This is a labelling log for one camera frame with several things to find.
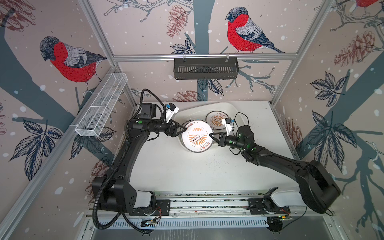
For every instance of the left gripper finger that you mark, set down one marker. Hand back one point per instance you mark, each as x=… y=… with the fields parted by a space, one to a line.
x=177 y=132
x=178 y=126

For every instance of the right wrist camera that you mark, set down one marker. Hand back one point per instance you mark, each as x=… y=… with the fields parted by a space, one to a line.
x=229 y=125

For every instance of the orange sunburst plate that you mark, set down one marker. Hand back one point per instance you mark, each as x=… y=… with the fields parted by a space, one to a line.
x=214 y=119

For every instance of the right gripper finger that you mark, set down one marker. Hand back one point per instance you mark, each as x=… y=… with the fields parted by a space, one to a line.
x=220 y=135
x=220 y=141

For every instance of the white mesh wall shelf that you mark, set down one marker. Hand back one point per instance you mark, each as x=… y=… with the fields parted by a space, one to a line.
x=95 y=118

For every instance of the white plastic bin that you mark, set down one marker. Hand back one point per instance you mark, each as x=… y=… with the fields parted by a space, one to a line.
x=198 y=111

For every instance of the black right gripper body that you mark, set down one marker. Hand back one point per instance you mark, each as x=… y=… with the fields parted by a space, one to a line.
x=234 y=141

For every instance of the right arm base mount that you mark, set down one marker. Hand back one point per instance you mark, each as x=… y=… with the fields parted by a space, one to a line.
x=266 y=207

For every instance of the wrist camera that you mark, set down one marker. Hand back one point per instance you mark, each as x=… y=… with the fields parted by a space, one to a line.
x=171 y=109
x=229 y=125

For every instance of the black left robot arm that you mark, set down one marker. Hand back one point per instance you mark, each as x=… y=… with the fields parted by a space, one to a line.
x=113 y=191

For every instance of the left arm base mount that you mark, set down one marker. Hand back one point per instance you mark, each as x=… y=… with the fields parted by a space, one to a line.
x=162 y=208

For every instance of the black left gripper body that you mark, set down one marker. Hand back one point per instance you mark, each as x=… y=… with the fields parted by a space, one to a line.
x=165 y=127

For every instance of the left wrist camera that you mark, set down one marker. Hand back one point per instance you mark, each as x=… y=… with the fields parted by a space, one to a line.
x=171 y=109

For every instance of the aluminium front rail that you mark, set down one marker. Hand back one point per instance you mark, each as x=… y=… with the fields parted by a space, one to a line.
x=219 y=205

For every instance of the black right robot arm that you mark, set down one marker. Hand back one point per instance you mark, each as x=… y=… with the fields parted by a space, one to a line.
x=317 y=188

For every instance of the black hanging wire basket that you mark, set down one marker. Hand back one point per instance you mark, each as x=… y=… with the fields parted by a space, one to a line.
x=206 y=69

